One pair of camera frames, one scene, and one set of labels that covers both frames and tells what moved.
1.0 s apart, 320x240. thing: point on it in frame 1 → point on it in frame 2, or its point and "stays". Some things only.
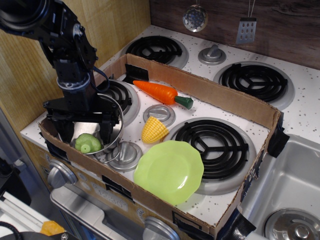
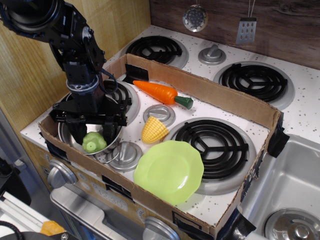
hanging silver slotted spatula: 246,32 stays
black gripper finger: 65,129 → 79,130
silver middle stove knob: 164,113 stays
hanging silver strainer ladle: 195,19 stays
